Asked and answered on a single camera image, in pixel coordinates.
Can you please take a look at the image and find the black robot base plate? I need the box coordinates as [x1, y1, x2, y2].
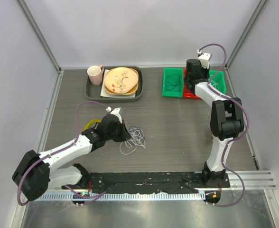
[62, 171, 231, 193]

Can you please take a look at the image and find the white cable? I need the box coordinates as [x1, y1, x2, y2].
[208, 76, 222, 92]
[119, 128, 147, 155]

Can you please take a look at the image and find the dark grey tray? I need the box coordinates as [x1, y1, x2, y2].
[85, 66, 143, 103]

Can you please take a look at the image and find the red bin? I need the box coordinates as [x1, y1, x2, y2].
[182, 68, 200, 99]

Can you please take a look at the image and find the yellow green cable coil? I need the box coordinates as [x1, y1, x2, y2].
[85, 118, 102, 130]

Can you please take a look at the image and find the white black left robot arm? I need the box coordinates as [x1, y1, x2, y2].
[12, 109, 131, 201]

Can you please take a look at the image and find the green bin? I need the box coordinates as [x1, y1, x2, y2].
[211, 71, 227, 94]
[162, 67, 184, 98]

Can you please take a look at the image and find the slotted cable duct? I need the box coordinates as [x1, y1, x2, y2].
[37, 191, 205, 201]

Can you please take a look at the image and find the orange bird pattern plate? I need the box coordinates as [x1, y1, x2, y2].
[103, 67, 140, 95]

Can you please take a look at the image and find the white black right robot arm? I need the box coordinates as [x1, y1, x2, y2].
[184, 59, 244, 188]

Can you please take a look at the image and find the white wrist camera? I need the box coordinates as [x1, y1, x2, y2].
[106, 106, 123, 123]
[197, 50, 212, 69]

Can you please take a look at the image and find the pink mug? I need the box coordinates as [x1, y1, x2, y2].
[87, 65, 104, 86]

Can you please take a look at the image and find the right green bin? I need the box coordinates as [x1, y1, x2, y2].
[211, 71, 227, 94]

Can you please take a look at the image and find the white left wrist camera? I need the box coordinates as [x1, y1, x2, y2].
[106, 106, 123, 123]

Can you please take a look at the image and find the left green bin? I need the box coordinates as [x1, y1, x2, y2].
[162, 67, 184, 98]

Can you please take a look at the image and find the white square plate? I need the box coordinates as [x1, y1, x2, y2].
[99, 68, 141, 98]

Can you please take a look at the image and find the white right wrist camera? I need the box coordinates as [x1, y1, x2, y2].
[197, 50, 212, 69]

